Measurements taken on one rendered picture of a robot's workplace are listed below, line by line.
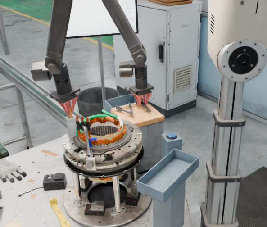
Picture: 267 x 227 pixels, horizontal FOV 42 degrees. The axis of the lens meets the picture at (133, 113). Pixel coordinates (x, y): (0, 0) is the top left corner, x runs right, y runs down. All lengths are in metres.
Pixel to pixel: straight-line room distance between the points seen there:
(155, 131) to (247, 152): 1.87
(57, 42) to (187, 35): 2.68
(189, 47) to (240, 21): 2.65
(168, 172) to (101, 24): 1.30
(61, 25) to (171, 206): 0.72
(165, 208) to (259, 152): 2.20
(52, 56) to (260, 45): 0.68
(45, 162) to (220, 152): 0.92
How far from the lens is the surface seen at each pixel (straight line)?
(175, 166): 1.33
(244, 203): 2.78
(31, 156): 1.94
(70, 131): 1.39
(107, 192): 1.61
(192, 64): 3.87
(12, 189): 1.74
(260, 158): 3.32
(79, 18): 2.32
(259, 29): 1.17
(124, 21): 1.49
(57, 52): 1.17
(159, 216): 1.35
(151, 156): 1.68
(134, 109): 1.67
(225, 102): 1.32
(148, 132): 1.60
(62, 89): 1.29
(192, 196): 2.79
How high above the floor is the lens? 1.80
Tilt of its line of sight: 27 degrees down
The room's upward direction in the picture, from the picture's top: 2 degrees counter-clockwise
